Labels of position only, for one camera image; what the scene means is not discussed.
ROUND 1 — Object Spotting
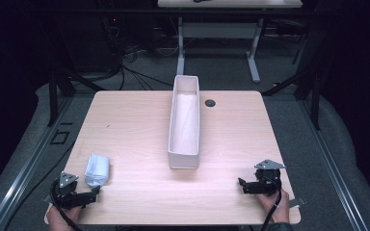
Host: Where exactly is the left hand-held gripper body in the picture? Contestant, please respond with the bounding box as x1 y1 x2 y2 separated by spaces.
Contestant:
50 171 93 210

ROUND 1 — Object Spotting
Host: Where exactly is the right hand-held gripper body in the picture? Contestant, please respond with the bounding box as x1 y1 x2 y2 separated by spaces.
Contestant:
249 159 286 197

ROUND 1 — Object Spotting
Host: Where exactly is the white cloth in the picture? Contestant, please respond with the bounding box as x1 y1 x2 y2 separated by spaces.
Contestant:
83 153 111 189

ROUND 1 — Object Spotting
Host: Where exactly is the long white storage box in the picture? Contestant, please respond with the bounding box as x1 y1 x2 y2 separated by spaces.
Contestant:
167 74 201 170

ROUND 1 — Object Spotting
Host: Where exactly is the person's left hand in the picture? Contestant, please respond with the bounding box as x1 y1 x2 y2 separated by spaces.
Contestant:
45 204 84 231

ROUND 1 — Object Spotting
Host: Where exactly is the person's right hand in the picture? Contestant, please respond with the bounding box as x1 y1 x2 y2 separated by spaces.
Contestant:
257 188 291 224

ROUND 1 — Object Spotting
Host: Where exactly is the white background desk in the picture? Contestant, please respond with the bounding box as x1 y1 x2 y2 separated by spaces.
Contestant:
157 0 304 85

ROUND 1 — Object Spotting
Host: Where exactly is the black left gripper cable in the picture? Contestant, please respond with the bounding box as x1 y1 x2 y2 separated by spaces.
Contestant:
50 181 84 231

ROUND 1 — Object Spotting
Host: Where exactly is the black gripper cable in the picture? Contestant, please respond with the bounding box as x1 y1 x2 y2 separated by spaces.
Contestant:
50 181 84 231
260 175 283 231

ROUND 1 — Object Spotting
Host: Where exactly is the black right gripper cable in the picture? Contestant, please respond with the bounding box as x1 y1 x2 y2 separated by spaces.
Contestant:
260 175 283 231

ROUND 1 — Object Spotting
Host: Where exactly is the grey table edge bracket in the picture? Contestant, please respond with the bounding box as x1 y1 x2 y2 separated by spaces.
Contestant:
288 197 306 209

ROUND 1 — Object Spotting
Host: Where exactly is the aluminium floor rail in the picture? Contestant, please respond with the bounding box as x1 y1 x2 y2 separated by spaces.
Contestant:
297 95 370 231
0 95 75 231

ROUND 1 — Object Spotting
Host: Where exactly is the black metal frame stand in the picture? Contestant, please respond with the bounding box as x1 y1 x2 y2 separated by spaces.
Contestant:
37 17 105 128
261 17 327 131

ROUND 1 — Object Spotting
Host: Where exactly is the bundle of floor cables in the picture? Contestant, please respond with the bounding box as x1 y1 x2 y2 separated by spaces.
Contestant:
99 15 178 91

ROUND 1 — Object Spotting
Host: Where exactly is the black horizontal frame beam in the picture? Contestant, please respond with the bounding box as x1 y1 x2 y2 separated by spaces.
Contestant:
28 7 335 18

